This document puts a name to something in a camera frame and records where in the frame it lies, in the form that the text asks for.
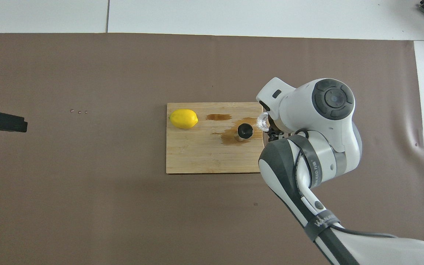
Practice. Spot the steel jigger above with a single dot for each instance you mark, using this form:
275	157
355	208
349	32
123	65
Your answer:
244	130

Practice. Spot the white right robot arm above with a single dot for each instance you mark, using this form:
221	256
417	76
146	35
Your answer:
307	110

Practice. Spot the wooden cutting board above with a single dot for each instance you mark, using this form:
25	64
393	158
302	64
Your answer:
197	154

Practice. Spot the yellow lemon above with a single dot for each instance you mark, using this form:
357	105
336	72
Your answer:
183	119

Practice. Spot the brown paper table mat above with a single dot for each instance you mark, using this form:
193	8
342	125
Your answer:
123	213

